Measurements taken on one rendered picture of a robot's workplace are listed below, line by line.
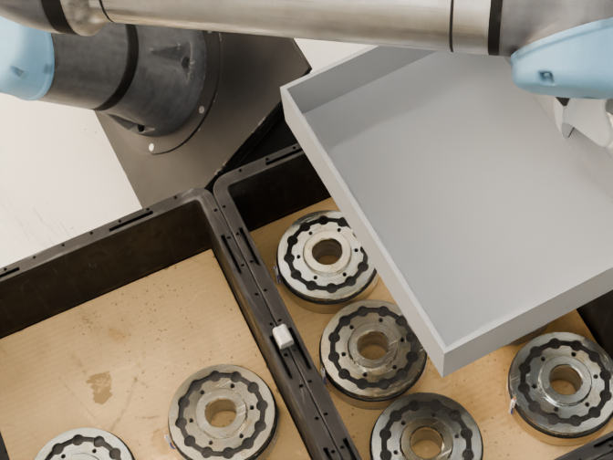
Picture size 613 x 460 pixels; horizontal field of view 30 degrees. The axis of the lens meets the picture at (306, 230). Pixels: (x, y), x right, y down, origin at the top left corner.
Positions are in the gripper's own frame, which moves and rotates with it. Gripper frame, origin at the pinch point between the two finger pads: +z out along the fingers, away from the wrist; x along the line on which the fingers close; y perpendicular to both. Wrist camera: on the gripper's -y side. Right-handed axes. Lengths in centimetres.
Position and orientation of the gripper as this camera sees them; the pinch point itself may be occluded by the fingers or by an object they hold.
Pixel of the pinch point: (570, 116)
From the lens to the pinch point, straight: 96.4
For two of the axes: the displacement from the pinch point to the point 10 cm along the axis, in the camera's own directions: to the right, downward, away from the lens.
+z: -1.7, 5.9, 7.9
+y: 5.2, 7.4, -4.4
